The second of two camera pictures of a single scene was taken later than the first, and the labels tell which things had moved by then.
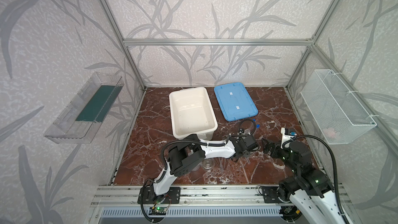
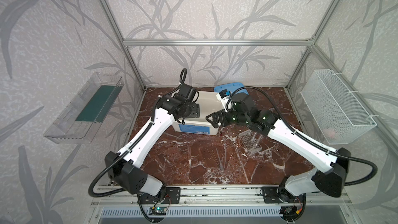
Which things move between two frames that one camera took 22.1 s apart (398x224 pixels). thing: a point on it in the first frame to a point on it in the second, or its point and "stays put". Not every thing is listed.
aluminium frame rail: [190, 195] stays put
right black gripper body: [272, 149] to [222, 117]
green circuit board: [157, 211] stays put
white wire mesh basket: [340, 115] stays put
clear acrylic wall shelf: [80, 121] stays put
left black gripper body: [243, 148] to [193, 110]
